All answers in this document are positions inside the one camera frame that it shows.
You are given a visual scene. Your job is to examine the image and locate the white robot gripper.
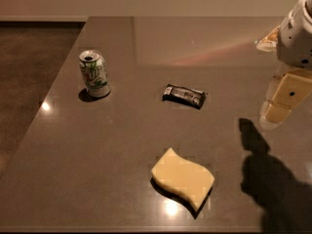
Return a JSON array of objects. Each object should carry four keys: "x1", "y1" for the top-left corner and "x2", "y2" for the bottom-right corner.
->
[{"x1": 255, "y1": 0, "x2": 312, "y2": 130}]

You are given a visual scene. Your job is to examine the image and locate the yellow wavy sponge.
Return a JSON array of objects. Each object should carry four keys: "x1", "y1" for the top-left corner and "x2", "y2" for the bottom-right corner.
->
[{"x1": 151, "y1": 148, "x2": 215, "y2": 212}]

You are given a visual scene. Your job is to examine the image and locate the black snack bar wrapper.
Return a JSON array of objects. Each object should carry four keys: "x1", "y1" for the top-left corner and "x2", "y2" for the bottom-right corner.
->
[{"x1": 162, "y1": 84, "x2": 207, "y2": 109}]

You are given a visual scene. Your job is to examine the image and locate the white green soda can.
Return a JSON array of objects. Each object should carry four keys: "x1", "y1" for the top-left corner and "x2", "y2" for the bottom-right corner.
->
[{"x1": 79, "y1": 50, "x2": 110, "y2": 98}]

